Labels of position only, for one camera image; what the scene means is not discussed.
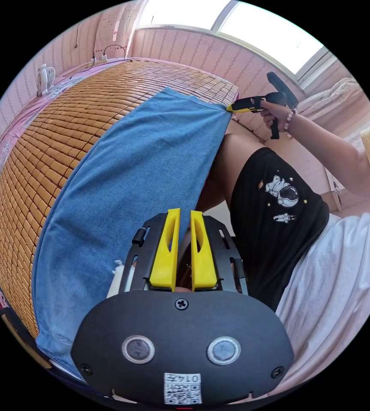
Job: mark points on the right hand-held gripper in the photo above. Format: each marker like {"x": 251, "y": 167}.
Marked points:
{"x": 276, "y": 98}

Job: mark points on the person's right hand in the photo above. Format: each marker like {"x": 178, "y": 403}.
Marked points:
{"x": 278, "y": 117}

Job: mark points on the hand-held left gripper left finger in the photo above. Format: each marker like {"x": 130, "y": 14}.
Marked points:
{"x": 164, "y": 266}

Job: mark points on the white power strip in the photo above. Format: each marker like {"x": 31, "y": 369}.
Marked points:
{"x": 100, "y": 58}

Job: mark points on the white dotted curtain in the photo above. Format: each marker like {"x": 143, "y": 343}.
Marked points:
{"x": 332, "y": 102}

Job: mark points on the bed with woven mat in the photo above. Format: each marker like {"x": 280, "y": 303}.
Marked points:
{"x": 43, "y": 144}

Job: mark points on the person's body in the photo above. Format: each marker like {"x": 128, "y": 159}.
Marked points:
{"x": 268, "y": 240}

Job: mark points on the window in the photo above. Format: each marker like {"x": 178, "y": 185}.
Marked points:
{"x": 268, "y": 38}

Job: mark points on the white fan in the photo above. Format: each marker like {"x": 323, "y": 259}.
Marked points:
{"x": 45, "y": 78}

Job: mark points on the person's right forearm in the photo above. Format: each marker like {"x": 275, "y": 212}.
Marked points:
{"x": 332, "y": 144}

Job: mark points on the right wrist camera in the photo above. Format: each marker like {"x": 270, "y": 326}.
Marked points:
{"x": 281, "y": 88}

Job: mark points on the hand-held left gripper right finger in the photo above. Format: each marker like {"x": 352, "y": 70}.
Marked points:
{"x": 204, "y": 273}

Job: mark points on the blue jeans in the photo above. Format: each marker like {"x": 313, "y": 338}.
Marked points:
{"x": 133, "y": 176}

